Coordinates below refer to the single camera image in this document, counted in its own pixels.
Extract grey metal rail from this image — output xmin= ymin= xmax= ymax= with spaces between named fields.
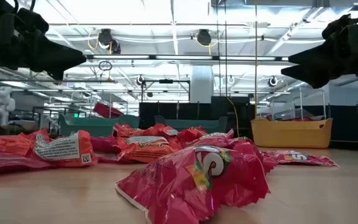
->
xmin=0 ymin=78 xmax=118 ymax=84

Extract black overhead light rail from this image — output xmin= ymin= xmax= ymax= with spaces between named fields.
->
xmin=85 ymin=54 xmax=291 ymax=62

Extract black partition screen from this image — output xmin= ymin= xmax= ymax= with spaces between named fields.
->
xmin=328 ymin=100 xmax=358 ymax=142

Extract white metal rack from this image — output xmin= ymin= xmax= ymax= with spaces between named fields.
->
xmin=270 ymin=88 xmax=327 ymax=121

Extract yellow plastic bin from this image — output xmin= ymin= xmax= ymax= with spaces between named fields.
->
xmin=250 ymin=117 xmax=334 ymax=149

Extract coiled black cable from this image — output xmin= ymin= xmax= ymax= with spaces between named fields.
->
xmin=98 ymin=60 xmax=113 ymax=72

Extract blue plastic bin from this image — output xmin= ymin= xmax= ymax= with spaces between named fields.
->
xmin=154 ymin=115 xmax=229 ymax=134

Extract pink translucent candy wrapper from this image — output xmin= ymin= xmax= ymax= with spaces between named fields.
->
xmin=90 ymin=136 xmax=130 ymax=164

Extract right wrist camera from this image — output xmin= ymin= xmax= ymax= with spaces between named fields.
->
xmin=321 ymin=14 xmax=354 ymax=40

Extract black gantry frame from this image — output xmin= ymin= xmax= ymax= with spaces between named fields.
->
xmin=140 ymin=78 xmax=191 ymax=103

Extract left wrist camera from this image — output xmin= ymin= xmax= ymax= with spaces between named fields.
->
xmin=16 ymin=7 xmax=50 ymax=35

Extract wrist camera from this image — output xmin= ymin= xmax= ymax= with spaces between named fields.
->
xmin=16 ymin=7 xmax=50 ymax=35
xmin=321 ymin=14 xmax=354 ymax=40

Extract black partition panels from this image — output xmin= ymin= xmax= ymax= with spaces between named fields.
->
xmin=138 ymin=95 xmax=256 ymax=139

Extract red plastic bin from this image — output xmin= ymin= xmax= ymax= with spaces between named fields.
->
xmin=93 ymin=102 xmax=125 ymax=119

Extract yellow power cable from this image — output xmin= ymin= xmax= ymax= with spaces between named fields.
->
xmin=227 ymin=96 xmax=240 ymax=138

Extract thin black cord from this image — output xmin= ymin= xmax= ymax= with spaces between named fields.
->
xmin=224 ymin=0 xmax=228 ymax=98
xmin=216 ymin=0 xmax=221 ymax=97

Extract black ceiling cable reel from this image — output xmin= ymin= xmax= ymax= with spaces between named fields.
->
xmin=97 ymin=28 xmax=122 ymax=55
xmin=196 ymin=29 xmax=213 ymax=47

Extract teal green plastic bin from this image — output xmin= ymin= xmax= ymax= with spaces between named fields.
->
xmin=58 ymin=113 xmax=140 ymax=138

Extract black aluminium rig frame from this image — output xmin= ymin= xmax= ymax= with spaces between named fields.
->
xmin=328 ymin=139 xmax=358 ymax=151

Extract long red candy wrapper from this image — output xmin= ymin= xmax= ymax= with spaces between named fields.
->
xmin=0 ymin=147 xmax=57 ymax=175

